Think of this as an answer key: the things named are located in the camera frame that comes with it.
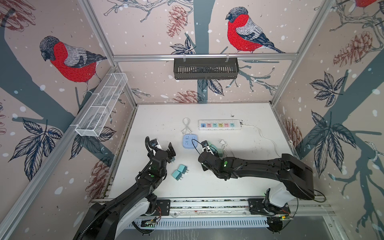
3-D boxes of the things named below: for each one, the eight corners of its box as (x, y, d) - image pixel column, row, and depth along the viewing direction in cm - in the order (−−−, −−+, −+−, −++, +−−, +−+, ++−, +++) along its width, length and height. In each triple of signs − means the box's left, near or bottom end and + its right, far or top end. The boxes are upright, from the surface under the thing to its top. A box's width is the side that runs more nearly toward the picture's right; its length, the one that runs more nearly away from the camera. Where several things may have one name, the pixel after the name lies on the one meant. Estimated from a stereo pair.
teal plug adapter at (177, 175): (171, 175, 86) (171, 173, 84) (176, 170, 88) (175, 168, 86) (179, 181, 84) (178, 180, 82) (183, 176, 86) (183, 174, 84)
